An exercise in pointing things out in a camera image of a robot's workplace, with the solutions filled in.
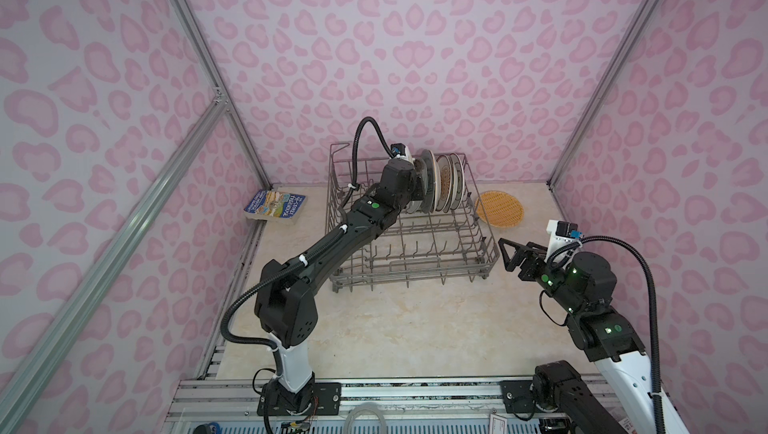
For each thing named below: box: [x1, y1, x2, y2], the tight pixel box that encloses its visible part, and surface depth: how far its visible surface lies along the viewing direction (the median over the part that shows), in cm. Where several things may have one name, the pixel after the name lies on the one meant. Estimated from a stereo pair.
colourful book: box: [244, 189, 307, 224], surface depth 112 cm
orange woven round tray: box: [475, 190, 524, 229], surface depth 113 cm
